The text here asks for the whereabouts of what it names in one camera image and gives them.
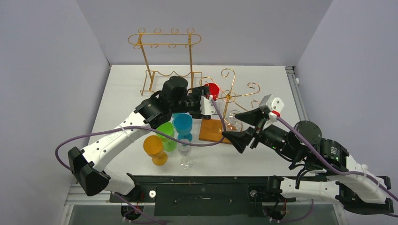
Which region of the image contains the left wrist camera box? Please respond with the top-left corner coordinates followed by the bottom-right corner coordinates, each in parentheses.
top-left (200, 96), bottom-right (216, 120)

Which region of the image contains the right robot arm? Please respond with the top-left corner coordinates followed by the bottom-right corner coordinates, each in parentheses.
top-left (222, 108), bottom-right (398, 216)

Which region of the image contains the red plastic goblet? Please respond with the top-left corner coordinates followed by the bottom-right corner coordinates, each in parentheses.
top-left (204, 83), bottom-right (220, 100)

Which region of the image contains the gold hook rack wooden base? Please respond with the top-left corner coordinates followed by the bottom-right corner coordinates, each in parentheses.
top-left (198, 68), bottom-right (263, 145)

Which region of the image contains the front blue plastic goblet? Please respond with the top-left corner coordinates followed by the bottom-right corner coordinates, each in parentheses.
top-left (172, 113), bottom-right (193, 142)

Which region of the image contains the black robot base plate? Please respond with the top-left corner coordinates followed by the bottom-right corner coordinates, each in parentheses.
top-left (123, 175), bottom-right (295, 216)

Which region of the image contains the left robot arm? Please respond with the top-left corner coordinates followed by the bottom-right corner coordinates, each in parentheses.
top-left (68, 76), bottom-right (215, 202)

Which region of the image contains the aluminium table frame rail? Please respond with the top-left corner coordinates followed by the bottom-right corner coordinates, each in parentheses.
top-left (285, 66), bottom-right (345, 204)

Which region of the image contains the green plastic goblet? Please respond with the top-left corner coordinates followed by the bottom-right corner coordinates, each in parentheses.
top-left (156, 121), bottom-right (177, 152)

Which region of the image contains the orange plastic goblet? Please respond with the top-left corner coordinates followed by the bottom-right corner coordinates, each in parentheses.
top-left (143, 135), bottom-right (168, 166)

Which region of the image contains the clear patterned wine glass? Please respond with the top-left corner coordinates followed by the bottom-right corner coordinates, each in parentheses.
top-left (225, 110), bottom-right (243, 132)

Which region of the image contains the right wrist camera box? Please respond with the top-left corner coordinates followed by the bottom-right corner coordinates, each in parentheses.
top-left (259, 94), bottom-right (285, 121)

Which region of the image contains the tall gold wire glass rack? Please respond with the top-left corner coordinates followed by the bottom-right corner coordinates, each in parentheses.
top-left (128, 28), bottom-right (203, 96)

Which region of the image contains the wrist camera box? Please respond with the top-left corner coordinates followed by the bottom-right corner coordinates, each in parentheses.
top-left (200, 96), bottom-right (216, 120)
top-left (259, 94), bottom-right (285, 121)

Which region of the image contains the small clear front wine glass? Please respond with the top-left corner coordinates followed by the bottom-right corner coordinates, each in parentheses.
top-left (177, 143), bottom-right (194, 169)

